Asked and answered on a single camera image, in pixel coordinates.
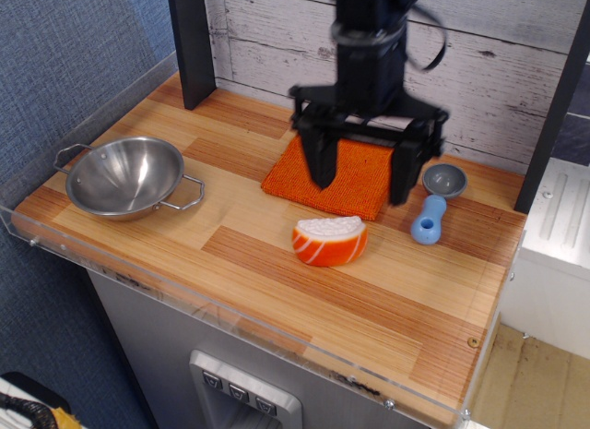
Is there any dark grey right post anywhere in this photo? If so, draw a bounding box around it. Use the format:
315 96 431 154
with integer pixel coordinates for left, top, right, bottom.
513 0 589 214

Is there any blue grey toy scoop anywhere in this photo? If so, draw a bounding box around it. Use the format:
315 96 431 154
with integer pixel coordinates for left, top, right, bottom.
410 163 468 245

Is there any dark grey post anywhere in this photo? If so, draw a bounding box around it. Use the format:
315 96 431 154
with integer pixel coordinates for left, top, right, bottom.
513 0 589 214
168 0 217 110

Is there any clear acrylic table guard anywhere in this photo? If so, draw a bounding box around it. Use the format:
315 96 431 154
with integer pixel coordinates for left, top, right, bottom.
1 47 524 428

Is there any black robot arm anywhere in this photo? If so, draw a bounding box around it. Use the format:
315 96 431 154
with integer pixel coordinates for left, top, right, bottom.
289 0 449 206

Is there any grey toy fridge cabinet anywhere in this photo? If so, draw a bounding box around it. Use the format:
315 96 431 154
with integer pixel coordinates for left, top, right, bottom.
89 272 421 428

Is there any orange knitted cloth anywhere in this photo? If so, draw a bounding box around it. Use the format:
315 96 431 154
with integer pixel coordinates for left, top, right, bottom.
261 137 393 220

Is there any dark grey left post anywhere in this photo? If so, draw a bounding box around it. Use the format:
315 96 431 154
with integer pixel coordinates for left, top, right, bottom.
168 0 217 110

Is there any black yellow object bottom-left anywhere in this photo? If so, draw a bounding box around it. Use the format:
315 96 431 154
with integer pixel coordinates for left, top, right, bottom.
1 372 83 428

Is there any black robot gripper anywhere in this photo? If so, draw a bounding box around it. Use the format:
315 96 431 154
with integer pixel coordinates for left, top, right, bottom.
289 45 449 206

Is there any white side cabinet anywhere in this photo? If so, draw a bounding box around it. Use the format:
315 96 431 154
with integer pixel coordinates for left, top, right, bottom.
499 158 589 358

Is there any stainless steel two-handled bowl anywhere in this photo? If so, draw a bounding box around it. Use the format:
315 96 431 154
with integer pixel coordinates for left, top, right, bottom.
53 137 205 220

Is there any silver dispenser button panel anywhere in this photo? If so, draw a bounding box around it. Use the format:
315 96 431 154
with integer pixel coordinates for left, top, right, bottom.
189 350 303 428

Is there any orange salmon sushi toy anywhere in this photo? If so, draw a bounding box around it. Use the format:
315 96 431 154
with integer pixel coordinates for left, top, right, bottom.
291 216 368 267

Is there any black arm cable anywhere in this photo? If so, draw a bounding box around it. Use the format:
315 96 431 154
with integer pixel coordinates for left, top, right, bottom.
405 0 448 73

